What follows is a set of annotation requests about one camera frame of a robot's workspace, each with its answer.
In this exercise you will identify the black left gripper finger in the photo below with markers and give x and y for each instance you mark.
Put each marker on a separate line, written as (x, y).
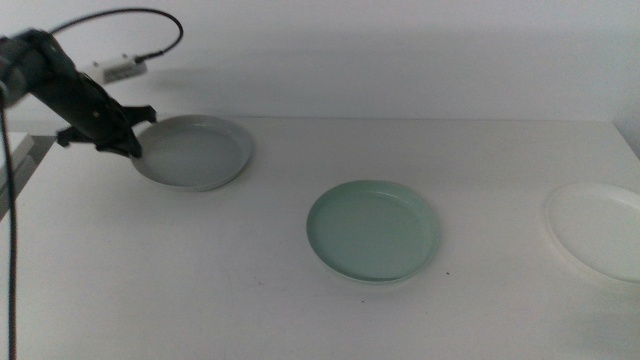
(133, 146)
(112, 147)

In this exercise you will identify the grey shallow bowl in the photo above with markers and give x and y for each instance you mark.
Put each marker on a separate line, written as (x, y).
(195, 155)

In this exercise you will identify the white shallow bowl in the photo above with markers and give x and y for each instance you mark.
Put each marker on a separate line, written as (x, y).
(600, 230)

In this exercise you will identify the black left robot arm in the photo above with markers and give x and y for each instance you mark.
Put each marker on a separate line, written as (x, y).
(25, 65)

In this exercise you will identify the white side table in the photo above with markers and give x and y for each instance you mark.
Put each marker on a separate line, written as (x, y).
(20, 150)

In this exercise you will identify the mint green shallow bowl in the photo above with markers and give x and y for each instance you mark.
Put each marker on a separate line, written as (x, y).
(372, 230)

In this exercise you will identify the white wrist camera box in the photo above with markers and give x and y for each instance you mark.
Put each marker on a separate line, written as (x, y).
(120, 70)

